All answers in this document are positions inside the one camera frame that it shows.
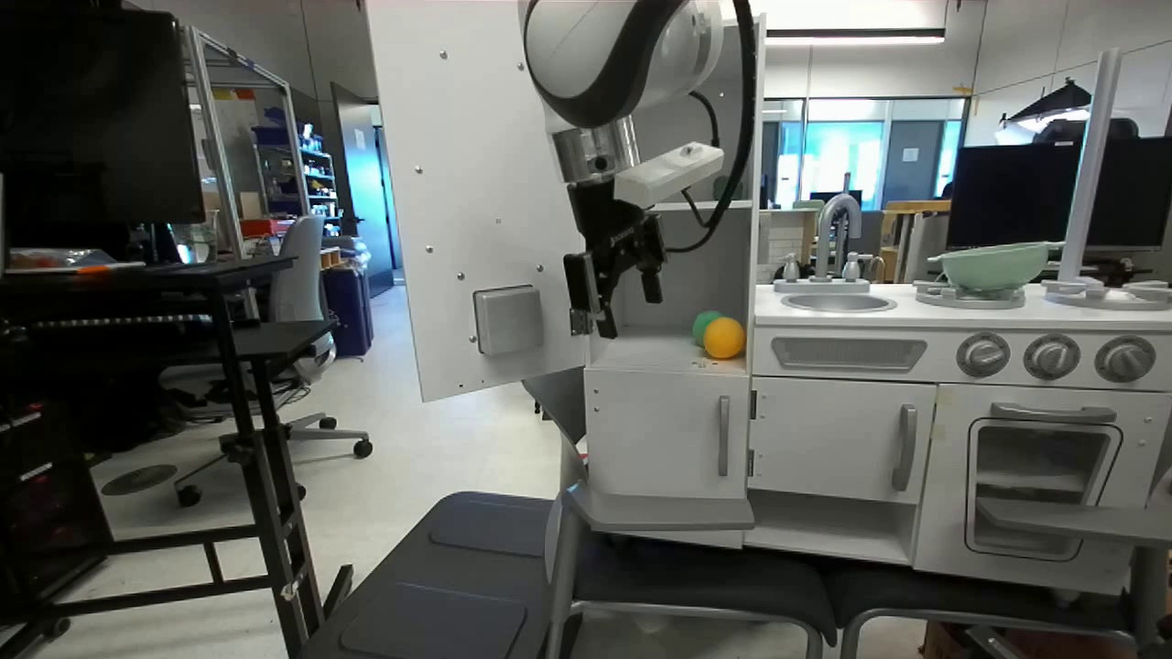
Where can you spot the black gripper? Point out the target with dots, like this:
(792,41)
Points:
(616,239)

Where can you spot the yellow plushie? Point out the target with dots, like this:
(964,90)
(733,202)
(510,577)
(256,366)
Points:
(722,339)

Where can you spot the white top cabinet door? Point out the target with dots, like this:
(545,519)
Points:
(478,185)

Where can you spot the green plushie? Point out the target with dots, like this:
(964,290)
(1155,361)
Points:
(699,324)

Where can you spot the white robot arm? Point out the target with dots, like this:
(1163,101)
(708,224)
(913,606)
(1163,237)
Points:
(599,63)

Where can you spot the lower left cabinet door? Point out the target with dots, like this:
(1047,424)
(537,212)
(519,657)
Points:
(669,433)

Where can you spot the lower middle cabinet door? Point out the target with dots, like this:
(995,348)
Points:
(859,440)

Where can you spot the white toy kitchen cabinet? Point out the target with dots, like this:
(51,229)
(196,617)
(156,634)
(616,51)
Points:
(913,345)

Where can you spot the toy oven door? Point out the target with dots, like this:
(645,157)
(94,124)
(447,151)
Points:
(1062,447)

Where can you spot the grey toy sink basin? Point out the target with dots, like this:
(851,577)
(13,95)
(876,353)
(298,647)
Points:
(837,302)

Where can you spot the grey toy faucet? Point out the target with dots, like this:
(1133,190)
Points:
(837,267)

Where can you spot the grey folding chair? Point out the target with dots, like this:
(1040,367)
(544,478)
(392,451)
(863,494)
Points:
(493,577)

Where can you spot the grey stove knob left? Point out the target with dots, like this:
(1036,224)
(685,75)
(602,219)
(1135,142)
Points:
(984,356)

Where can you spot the grey stove knob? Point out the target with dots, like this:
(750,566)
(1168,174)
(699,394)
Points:
(1052,356)
(984,356)
(1124,361)

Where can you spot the mint green bowl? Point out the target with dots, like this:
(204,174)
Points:
(995,269)

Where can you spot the grey stove knob middle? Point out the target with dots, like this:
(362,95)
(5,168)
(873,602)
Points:
(1052,356)

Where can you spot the grey stove knob right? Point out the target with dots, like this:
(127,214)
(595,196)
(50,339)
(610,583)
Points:
(1124,361)

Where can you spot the black monitor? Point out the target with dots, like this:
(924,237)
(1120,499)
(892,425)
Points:
(96,132)

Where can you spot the grey door handle block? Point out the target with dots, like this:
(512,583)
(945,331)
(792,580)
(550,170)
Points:
(508,320)

